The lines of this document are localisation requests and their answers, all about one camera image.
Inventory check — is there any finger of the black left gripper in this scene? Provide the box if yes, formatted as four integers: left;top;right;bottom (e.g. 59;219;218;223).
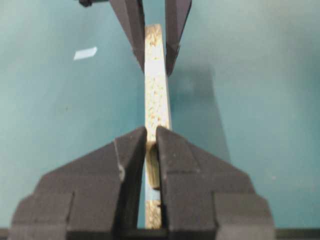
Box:
165;0;192;76

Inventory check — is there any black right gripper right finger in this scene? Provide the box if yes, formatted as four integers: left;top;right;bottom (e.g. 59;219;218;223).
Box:
156;126;275;240

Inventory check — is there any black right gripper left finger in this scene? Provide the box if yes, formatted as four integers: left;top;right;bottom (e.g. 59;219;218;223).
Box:
8;126;147;240

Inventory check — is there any pale blue tape piece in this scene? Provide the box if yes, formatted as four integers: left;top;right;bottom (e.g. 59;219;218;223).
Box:
73;46;98;61

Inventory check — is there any short wooden dowel rod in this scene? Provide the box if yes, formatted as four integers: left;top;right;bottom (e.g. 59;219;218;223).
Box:
146;141;160;190

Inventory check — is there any white laminated particle board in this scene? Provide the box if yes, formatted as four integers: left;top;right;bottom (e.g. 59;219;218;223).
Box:
144;24;172;229

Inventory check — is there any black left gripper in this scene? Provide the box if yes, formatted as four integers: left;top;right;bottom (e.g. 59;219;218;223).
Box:
76;0;145;72

